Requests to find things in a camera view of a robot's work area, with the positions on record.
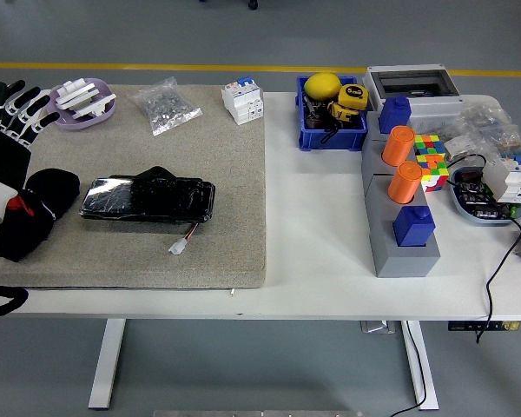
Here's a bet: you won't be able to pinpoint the metal bracket under table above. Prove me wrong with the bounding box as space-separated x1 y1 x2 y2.
359 320 396 334

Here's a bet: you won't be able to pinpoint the glossy black panel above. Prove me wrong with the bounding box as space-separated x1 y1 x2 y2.
78 165 216 225

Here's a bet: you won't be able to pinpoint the white plastic strip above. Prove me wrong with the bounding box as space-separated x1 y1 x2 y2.
54 79 101 109

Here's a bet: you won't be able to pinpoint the grey electrical enclosure box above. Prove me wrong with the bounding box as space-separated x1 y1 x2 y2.
362 64 465 131

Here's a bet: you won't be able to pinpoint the small clear bag white part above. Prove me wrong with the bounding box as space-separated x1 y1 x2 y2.
442 134 483 164

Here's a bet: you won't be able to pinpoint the grey-blue tray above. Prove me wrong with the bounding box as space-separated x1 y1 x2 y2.
449 166 521 228

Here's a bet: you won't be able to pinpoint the black handled tool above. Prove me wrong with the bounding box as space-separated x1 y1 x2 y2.
302 95 331 130

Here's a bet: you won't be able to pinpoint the grey block holder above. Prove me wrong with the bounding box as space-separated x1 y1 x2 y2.
360 110 443 279

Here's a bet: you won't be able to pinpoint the white circuit breakers blue switches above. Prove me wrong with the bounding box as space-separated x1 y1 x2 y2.
481 149 521 204

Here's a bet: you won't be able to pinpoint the clear bag of parts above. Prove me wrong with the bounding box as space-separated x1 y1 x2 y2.
458 103 521 153

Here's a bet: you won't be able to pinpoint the blue block with knob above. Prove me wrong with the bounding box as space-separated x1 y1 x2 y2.
378 96 412 136
392 205 437 248

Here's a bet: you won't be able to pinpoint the black table control panel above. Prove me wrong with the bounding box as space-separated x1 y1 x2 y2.
447 320 520 332

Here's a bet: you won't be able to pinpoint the clear bag of screws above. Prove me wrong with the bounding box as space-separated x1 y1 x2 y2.
126 76 204 137

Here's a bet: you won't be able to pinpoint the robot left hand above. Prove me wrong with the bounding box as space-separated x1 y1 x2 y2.
0 79 61 218

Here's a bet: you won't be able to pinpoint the grey-brown mat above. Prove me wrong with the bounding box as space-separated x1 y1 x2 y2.
0 83 268 291

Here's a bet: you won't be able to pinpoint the purple tray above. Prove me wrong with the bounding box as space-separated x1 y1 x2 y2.
46 77 117 131

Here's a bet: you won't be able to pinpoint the orange cylinder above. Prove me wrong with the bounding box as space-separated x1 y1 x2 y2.
387 162 424 205
381 125 417 168

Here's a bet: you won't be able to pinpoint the yellow foam ball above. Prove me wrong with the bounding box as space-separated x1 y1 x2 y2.
303 71 342 102

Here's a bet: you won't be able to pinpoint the thin black wire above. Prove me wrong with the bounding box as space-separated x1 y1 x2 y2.
445 153 490 188

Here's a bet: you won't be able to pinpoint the white table leg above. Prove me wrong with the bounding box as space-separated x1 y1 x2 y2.
88 319 127 410
401 320 440 412

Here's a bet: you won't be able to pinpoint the white circuit breaker blue switch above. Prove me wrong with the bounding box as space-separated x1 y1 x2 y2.
221 76 265 126

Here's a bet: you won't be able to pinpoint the white plastic bracket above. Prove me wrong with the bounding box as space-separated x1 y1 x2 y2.
71 93 116 121

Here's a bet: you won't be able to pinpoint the circuit boards with black relays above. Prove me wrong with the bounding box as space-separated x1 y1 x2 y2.
453 169 520 221

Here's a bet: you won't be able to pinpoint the white plug with coloured wires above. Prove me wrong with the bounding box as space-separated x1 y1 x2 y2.
168 223 200 255

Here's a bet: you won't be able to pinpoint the black power cord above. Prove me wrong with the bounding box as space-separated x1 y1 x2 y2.
475 216 521 344

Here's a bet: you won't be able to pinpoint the black cable along leg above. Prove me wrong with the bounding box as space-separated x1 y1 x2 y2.
388 321 429 417

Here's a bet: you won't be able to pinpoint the blue plastic bin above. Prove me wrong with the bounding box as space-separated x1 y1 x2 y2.
295 75 370 152

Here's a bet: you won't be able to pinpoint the yellow black tape measure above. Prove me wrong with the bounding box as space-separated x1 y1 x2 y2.
337 83 370 112
328 102 360 122

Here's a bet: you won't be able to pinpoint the colourful puzzle cube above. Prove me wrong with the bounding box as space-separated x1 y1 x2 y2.
412 134 445 158
415 155 451 194

